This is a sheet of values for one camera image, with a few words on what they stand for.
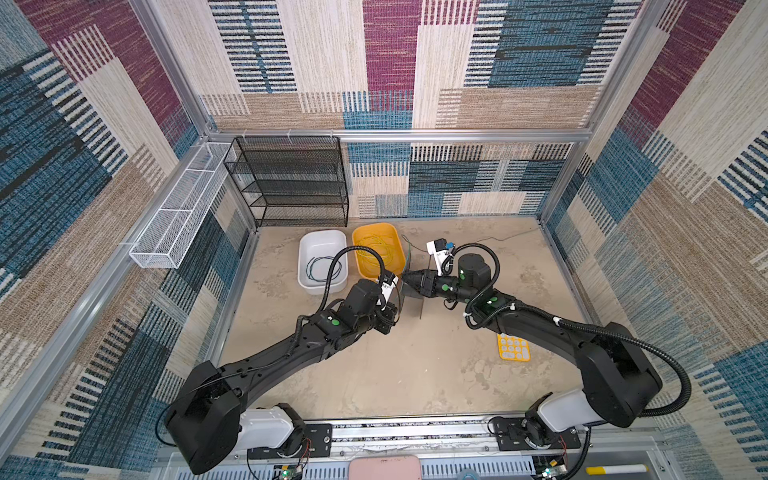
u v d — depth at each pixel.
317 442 0.73
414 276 0.77
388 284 0.71
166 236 0.71
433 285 0.72
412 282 0.76
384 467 0.69
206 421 0.40
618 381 0.43
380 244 1.11
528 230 1.15
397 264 1.01
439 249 0.74
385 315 0.71
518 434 0.73
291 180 1.08
